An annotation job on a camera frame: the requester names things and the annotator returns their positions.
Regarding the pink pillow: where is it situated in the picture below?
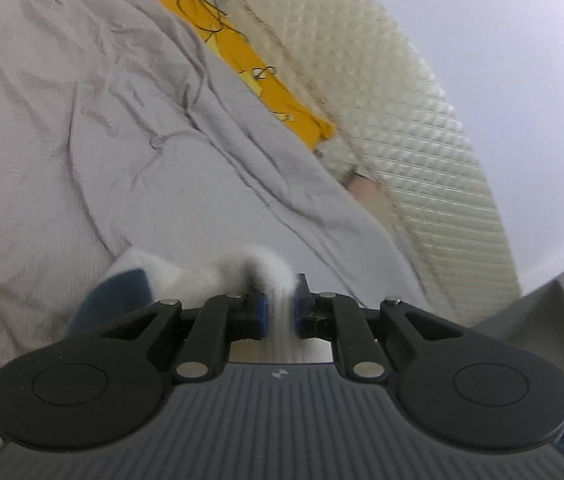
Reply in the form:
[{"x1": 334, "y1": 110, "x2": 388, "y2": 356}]
[{"x1": 345, "y1": 172, "x2": 385, "y2": 214}]

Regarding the cream quilted headboard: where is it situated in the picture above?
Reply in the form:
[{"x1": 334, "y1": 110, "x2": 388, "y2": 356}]
[{"x1": 221, "y1": 0, "x2": 521, "y2": 325}]

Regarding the yellow cloth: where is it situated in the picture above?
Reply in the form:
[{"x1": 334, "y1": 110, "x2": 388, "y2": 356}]
[{"x1": 158, "y1": 0, "x2": 335, "y2": 151}]

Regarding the black cable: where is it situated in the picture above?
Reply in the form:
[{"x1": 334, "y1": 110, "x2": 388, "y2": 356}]
[{"x1": 175, "y1": 0, "x2": 254, "y2": 47}]

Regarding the grey bed cover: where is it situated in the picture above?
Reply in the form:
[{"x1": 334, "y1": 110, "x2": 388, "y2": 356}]
[{"x1": 0, "y1": 0, "x2": 454, "y2": 470}]

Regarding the white blue grey striped sweater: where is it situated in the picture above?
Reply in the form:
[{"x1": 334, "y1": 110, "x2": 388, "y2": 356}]
[{"x1": 60, "y1": 244, "x2": 336, "y2": 365}]

